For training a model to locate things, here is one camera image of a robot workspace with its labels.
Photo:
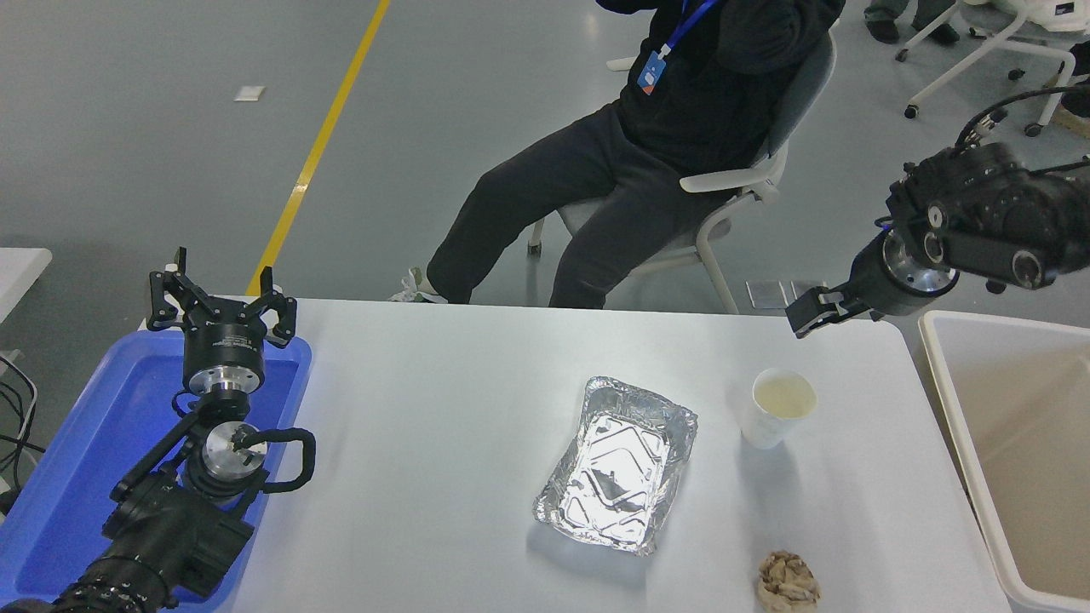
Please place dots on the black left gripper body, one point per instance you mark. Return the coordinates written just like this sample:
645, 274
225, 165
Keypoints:
223, 340

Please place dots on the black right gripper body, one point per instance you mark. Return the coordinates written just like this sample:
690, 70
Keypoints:
870, 281

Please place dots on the white paper cup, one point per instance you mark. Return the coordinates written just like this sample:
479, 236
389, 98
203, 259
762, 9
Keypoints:
766, 421

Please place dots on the silver floor plate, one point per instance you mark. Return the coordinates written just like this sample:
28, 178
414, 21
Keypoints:
805, 288
766, 295

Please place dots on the blue plastic tray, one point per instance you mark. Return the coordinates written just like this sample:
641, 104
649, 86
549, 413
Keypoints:
94, 426

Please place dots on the small white table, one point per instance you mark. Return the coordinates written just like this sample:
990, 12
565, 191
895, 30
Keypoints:
19, 272

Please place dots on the white and grey chair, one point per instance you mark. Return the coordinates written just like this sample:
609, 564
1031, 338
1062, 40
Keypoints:
725, 180

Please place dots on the seated person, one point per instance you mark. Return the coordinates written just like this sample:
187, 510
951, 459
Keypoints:
681, 128

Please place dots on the large pale bin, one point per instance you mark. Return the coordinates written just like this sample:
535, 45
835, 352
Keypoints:
1022, 460

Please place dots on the silver foil tray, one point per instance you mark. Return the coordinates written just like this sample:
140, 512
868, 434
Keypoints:
617, 464

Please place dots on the white rolling chair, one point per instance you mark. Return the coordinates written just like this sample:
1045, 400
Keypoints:
979, 61

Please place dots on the crumpled tan paper ball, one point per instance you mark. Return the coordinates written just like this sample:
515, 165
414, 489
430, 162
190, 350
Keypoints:
788, 583

